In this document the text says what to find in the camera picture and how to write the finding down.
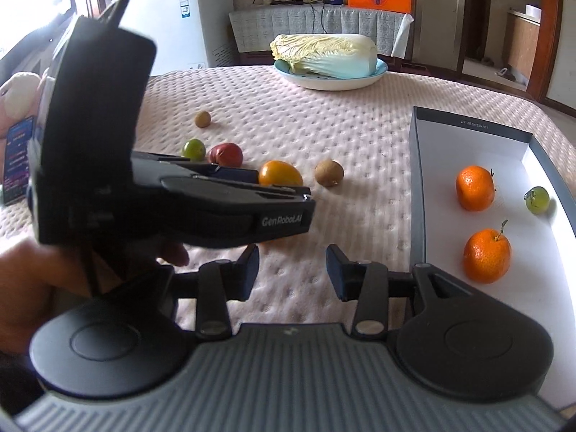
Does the red apple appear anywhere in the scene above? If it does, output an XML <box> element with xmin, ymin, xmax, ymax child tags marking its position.
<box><xmin>208</xmin><ymin>143</ymin><xmax>244</xmax><ymax>167</ymax></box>

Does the dark wooden door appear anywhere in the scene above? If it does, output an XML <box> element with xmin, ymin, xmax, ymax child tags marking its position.
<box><xmin>463</xmin><ymin>0</ymin><xmax>489</xmax><ymax>59</ymax></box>

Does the dark wooden cabinet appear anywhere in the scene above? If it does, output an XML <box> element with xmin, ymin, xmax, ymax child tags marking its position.
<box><xmin>238</xmin><ymin>49</ymin><xmax>277</xmax><ymax>66</ymax></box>

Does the blue-rimmed white plate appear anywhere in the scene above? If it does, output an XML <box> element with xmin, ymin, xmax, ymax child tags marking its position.
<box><xmin>274</xmin><ymin>58</ymin><xmax>388</xmax><ymax>91</ymax></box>

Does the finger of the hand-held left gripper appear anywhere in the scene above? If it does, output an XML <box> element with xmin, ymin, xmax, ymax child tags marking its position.
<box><xmin>252</xmin><ymin>184</ymin><xmax>313</xmax><ymax>202</ymax></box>
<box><xmin>131</xmin><ymin>152</ymin><xmax>261</xmax><ymax>186</ymax></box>

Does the small green fruit with stem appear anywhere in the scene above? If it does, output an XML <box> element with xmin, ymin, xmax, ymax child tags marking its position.
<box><xmin>523</xmin><ymin>186</ymin><xmax>550</xmax><ymax>215</ymax></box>

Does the green round fruit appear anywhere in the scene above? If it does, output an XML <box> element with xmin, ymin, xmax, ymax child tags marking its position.
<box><xmin>181</xmin><ymin>139</ymin><xmax>207</xmax><ymax>162</ymax></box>

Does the napa cabbage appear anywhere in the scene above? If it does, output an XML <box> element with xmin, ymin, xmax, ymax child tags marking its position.
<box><xmin>269</xmin><ymin>33</ymin><xmax>378</xmax><ymax>79</ymax></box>

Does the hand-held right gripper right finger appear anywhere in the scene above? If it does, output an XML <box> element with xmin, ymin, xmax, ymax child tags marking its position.
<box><xmin>325</xmin><ymin>244</ymin><xmax>456</xmax><ymax>339</ymax></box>

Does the pink plush pillow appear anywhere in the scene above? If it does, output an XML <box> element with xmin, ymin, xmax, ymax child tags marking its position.
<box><xmin>0</xmin><ymin>72</ymin><xmax>50</xmax><ymax>140</ymax></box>

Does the wooden kitchen cabinet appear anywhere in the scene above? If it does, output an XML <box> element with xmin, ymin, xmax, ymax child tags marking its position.
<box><xmin>504</xmin><ymin>6</ymin><xmax>541</xmax><ymax>79</ymax></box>

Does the black cable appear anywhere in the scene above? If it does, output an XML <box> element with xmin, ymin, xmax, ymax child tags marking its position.
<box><xmin>310</xmin><ymin>2</ymin><xmax>329</xmax><ymax>36</ymax></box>

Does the person's left hand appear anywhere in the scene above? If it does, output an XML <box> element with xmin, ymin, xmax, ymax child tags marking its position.
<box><xmin>0</xmin><ymin>238</ymin><xmax>190</xmax><ymax>352</ymax></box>

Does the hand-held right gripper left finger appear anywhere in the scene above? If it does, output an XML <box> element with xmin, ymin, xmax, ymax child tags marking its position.
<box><xmin>103</xmin><ymin>244</ymin><xmax>262</xmax><ymax>339</ymax></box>

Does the grey box with white inside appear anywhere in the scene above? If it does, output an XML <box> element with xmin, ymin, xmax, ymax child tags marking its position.
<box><xmin>407</xmin><ymin>105</ymin><xmax>576</xmax><ymax>338</ymax></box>

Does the yellow orange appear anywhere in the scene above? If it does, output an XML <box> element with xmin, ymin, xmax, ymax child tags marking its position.
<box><xmin>258</xmin><ymin>160</ymin><xmax>304</xmax><ymax>187</ymax></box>

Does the tangerine with stem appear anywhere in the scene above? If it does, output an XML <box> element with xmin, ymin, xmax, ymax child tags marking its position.
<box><xmin>463</xmin><ymin>220</ymin><xmax>512</xmax><ymax>284</ymax></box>
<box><xmin>456</xmin><ymin>166</ymin><xmax>497</xmax><ymax>212</ymax></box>

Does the white chest freezer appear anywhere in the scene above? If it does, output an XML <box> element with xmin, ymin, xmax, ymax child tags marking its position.
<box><xmin>114</xmin><ymin>0</ymin><xmax>235</xmax><ymax>77</ymax></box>

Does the blue printed packet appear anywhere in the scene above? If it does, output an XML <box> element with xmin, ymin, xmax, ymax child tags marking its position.
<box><xmin>0</xmin><ymin>116</ymin><xmax>39</xmax><ymax>208</ymax></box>

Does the orange wooden door frame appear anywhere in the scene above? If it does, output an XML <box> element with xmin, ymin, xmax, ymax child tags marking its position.
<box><xmin>526</xmin><ymin>0</ymin><xmax>565</xmax><ymax>102</ymax></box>

